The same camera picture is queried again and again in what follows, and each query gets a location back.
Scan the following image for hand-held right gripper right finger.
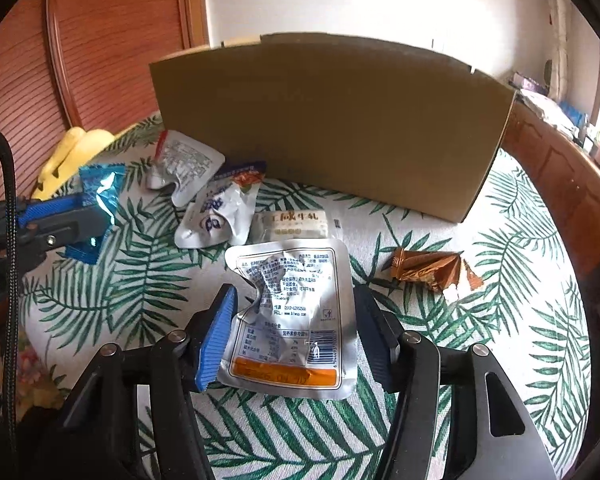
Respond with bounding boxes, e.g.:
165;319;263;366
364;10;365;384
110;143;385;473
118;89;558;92
352;285;556;480

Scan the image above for leaf print bedsheet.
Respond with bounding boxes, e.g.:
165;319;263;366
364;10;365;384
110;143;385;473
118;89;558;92
20;115;588;480

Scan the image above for yellow plush toy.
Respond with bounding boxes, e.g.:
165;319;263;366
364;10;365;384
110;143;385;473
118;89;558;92
31;127;131;201

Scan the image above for brown cardboard box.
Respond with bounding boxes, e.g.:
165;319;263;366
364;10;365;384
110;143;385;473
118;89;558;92
149;32;518;224

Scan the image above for orange and silver snack pouch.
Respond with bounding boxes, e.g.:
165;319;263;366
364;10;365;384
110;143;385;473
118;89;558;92
217;239;357;401

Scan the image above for black braided cable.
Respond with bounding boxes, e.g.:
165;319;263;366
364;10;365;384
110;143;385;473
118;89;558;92
0;124;21;423

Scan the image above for white packet with blue print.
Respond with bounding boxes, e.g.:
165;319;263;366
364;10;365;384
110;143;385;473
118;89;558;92
174;162;267;249

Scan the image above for patterned beige curtain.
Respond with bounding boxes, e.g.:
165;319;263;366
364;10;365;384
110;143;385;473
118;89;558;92
540;0;581;106

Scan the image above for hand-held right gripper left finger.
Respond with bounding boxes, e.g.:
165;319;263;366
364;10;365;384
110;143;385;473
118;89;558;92
60;284;238;480

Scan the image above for small beige snack packet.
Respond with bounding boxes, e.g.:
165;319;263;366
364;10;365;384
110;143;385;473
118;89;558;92
252;209;331;247

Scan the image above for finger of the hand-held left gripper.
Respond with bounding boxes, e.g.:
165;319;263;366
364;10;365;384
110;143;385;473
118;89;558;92
30;207;112;257
19;194;87;227

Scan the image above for floral quilt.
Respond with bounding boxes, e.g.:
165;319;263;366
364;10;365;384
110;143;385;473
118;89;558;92
15;330;63;411

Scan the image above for blue pack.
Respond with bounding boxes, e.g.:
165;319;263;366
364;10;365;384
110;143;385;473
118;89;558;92
562;102;588;133

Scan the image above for crumpled brown gold wrapper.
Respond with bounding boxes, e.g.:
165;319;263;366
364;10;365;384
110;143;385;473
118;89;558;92
391;249;483;305

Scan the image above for silver pouch with red edge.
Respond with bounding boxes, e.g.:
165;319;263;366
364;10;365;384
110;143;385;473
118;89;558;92
147;130;226;206

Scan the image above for stack of papers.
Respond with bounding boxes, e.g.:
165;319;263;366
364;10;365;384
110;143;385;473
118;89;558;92
510;72;573;133

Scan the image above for slatted wooden wardrobe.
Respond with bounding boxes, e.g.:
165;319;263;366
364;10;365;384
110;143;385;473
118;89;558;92
0;0;211;201

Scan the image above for shiny blue snack packet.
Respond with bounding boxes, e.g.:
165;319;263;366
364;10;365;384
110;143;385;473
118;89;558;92
66;164;127;264

